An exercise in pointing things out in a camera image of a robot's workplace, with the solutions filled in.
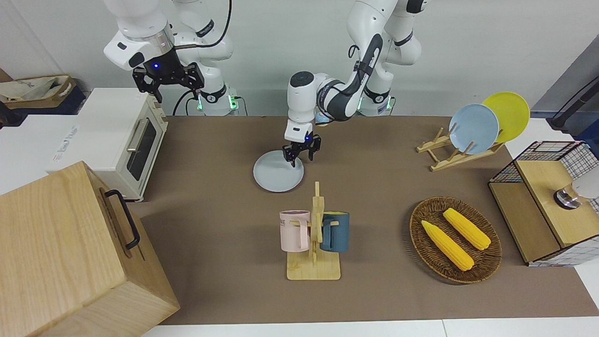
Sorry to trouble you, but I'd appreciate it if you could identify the pink mug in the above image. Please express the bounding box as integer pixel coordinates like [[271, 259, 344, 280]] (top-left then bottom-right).
[[279, 210, 311, 252]]

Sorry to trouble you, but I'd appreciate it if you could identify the wooden dish rack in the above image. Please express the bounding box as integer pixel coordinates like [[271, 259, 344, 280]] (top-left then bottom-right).
[[416, 127, 505, 173]]

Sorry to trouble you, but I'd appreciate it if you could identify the brown wicker basket tray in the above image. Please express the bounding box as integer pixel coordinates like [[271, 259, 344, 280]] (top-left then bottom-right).
[[409, 196, 503, 285]]

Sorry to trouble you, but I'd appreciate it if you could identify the wooden mug tree stand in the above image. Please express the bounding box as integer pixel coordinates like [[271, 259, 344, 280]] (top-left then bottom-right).
[[286, 181, 342, 281]]

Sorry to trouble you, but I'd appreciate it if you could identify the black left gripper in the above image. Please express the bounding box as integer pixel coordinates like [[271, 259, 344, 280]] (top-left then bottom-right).
[[282, 129, 322, 168]]

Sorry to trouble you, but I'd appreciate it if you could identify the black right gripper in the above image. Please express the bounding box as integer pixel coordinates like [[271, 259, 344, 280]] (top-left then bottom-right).
[[132, 46, 205, 104]]

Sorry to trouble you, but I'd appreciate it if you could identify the yellow plate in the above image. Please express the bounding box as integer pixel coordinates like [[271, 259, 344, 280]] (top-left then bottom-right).
[[482, 92, 531, 144]]

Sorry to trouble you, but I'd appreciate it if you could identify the brown paper bag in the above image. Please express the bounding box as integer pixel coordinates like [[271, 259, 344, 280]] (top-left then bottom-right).
[[0, 74, 78, 111]]

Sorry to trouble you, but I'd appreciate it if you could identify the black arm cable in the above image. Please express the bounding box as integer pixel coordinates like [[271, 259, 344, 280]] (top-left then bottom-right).
[[174, 0, 234, 50]]

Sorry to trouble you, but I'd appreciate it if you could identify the black wire storage basket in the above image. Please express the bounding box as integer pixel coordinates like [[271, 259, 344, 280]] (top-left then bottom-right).
[[488, 140, 599, 268]]

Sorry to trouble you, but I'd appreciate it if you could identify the large wooden box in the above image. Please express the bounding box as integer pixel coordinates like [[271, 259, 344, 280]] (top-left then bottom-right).
[[0, 161, 181, 337]]

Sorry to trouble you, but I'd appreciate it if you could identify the black metal stand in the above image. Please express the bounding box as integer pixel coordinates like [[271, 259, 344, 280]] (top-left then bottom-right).
[[547, 77, 599, 132]]

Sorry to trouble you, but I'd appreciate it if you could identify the black box handle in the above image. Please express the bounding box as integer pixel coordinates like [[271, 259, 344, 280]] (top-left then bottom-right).
[[104, 189, 141, 250]]

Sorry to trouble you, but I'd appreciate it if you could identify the white labelled box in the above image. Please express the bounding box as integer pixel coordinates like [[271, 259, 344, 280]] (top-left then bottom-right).
[[0, 114, 94, 195]]

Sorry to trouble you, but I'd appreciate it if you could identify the cream toaster oven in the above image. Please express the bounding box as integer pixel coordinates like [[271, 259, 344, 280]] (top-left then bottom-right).
[[51, 87, 168, 203]]

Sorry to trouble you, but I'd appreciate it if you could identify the gray round plate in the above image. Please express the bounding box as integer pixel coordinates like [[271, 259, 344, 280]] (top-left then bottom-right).
[[253, 150, 305, 193]]

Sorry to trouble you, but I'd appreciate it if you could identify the dark teal mug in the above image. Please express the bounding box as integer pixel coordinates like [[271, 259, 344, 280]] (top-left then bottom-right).
[[320, 211, 351, 254]]

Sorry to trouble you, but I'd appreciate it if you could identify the yellow corn cob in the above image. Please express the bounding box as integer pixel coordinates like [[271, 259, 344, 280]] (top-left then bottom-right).
[[421, 220, 475, 272], [442, 207, 492, 251]]

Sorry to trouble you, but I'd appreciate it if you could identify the light blue plate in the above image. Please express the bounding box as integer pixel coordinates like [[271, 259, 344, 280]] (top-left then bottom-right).
[[448, 103, 500, 155]]

